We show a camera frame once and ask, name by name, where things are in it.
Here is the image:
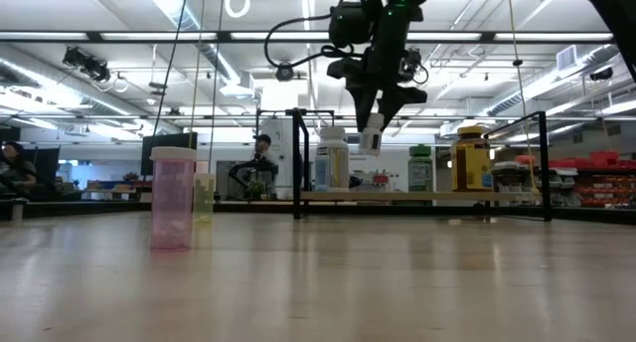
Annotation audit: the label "black hanging cable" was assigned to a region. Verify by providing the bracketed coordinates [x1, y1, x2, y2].
[151, 0, 192, 137]
[206, 0, 227, 174]

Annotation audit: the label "ceiling camera with cable loop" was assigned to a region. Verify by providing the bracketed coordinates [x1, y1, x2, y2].
[408, 47, 430, 86]

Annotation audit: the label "pale hanging cord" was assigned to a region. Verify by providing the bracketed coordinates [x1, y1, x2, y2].
[505, 0, 543, 194]

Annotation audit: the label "green medicine bottle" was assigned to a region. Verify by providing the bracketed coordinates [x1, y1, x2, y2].
[406, 143, 433, 193]

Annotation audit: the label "amber bottle yellow cap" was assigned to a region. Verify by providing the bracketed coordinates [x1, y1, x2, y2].
[450, 124, 494, 193]

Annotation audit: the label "round black ceiling camera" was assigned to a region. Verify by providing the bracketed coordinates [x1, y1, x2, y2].
[274, 60, 296, 84]

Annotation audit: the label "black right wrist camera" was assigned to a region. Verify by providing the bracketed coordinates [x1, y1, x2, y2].
[327, 1, 375, 49]

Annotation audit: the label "large white medicine bottle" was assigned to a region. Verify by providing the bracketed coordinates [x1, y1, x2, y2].
[315, 126, 351, 193]

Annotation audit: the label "red storage bins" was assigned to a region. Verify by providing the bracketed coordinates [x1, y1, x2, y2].
[516, 150, 636, 208]

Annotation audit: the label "yellow-green pill vial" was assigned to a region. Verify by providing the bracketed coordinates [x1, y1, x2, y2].
[192, 160, 217, 225]

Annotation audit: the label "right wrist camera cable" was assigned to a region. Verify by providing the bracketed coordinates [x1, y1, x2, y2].
[263, 0, 359, 70]

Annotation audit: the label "white cabinet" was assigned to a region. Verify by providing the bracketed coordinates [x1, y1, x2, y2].
[258, 118, 295, 197]

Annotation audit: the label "white hanging ring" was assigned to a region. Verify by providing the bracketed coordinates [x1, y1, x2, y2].
[224, 0, 251, 20]

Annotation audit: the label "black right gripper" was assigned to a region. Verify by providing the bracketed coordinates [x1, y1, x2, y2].
[327, 0, 428, 133]

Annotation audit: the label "small white medicine bottle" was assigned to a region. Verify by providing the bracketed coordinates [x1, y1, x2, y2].
[358, 113, 386, 157]

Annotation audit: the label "black overhead light rail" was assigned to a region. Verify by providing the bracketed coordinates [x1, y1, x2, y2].
[0, 30, 615, 45]

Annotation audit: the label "black ceiling camera rig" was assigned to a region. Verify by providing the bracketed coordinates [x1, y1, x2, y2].
[62, 46, 111, 84]

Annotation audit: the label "pink pill vial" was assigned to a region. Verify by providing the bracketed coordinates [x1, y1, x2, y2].
[149, 146, 198, 252]

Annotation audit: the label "black monitor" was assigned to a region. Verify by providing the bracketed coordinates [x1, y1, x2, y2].
[140, 131, 199, 177]

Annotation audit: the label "gray storage bins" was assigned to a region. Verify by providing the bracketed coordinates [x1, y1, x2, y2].
[492, 160, 580, 194]

